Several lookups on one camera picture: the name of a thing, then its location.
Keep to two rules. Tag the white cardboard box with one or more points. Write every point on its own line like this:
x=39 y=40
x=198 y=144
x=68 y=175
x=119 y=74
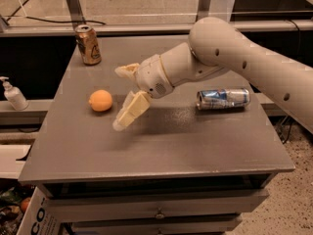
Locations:
x=37 y=220

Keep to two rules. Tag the lying blue silver can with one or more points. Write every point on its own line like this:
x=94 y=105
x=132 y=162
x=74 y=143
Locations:
x=217 y=99

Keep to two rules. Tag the white pump dispenser bottle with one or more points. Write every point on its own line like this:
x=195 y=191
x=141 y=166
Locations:
x=13 y=95

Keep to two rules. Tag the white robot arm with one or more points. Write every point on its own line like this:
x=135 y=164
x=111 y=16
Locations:
x=212 y=46

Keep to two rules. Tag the grey drawer cabinet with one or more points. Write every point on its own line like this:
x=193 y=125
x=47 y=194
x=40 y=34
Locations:
x=203 y=169

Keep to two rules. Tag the upright orange soda can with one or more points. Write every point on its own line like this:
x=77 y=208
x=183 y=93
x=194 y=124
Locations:
x=86 y=39

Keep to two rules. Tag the metal post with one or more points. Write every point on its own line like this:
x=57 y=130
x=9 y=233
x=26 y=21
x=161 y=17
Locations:
x=203 y=9
x=75 y=11

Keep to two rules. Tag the orange fruit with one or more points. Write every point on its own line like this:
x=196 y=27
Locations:
x=100 y=101

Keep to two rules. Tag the small orange ball in box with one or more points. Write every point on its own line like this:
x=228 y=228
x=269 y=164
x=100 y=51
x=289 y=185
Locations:
x=25 y=203

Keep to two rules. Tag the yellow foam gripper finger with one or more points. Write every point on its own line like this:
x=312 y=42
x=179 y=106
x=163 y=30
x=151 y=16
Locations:
x=127 y=71
x=135 y=105

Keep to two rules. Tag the upper drawer knob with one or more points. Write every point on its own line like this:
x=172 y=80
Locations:
x=159 y=214

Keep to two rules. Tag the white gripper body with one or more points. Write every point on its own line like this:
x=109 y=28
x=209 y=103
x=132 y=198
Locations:
x=152 y=75

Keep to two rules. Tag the right metal post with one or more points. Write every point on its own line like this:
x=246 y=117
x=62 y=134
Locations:
x=203 y=9

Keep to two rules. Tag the metal horizontal rail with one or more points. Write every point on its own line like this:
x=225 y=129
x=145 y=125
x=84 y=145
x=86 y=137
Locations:
x=150 y=29

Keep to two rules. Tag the left metal post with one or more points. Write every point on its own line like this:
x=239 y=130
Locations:
x=75 y=11

